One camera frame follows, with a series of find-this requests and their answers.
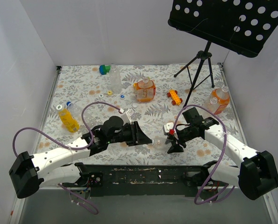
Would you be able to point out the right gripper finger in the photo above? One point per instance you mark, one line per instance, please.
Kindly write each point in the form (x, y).
(176, 147)
(170, 139)

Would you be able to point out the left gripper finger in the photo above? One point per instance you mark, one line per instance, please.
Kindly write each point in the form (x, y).
(132, 132)
(142, 138)

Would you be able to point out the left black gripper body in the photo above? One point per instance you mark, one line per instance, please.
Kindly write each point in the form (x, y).
(133, 133)

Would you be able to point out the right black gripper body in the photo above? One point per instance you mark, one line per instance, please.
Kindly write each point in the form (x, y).
(178, 138)

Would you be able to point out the orange label tea bottle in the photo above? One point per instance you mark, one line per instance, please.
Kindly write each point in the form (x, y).
(145, 90)

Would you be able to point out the clear Pocari Sweat bottle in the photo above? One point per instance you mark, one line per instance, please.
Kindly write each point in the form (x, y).
(115, 79)

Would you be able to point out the clear ribbed plastic bottle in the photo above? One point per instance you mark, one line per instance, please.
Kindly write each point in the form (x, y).
(161, 143)

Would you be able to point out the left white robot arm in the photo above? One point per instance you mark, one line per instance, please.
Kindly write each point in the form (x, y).
(30, 172)

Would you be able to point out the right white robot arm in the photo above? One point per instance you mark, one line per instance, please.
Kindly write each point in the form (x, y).
(254, 173)

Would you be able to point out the small clear bottle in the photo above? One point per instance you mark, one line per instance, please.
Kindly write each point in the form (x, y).
(212, 104)

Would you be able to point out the clear bottle blue cap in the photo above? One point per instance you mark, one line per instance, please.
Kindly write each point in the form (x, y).
(76, 112)

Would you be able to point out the orange soda bottle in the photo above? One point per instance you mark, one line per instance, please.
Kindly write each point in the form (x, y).
(223, 98)

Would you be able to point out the yellow juice bottle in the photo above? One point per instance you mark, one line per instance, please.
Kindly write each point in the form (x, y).
(67, 119)

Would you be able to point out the orange toy car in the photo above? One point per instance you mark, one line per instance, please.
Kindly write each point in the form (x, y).
(173, 94)

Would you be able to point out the floral table mat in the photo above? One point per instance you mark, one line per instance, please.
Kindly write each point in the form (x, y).
(82, 85)

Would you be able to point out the blue green toy block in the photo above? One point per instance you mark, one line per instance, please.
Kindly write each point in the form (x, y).
(104, 69)

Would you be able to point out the black music stand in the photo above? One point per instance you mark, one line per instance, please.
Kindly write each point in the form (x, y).
(248, 29)

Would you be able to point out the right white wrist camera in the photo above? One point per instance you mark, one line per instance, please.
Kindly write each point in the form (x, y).
(167, 127)

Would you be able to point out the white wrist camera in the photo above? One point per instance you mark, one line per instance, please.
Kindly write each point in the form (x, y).
(167, 127)
(126, 115)

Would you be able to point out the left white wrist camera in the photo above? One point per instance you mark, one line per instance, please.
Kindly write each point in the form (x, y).
(126, 115)

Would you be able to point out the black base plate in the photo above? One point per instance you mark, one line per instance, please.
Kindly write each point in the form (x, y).
(138, 180)

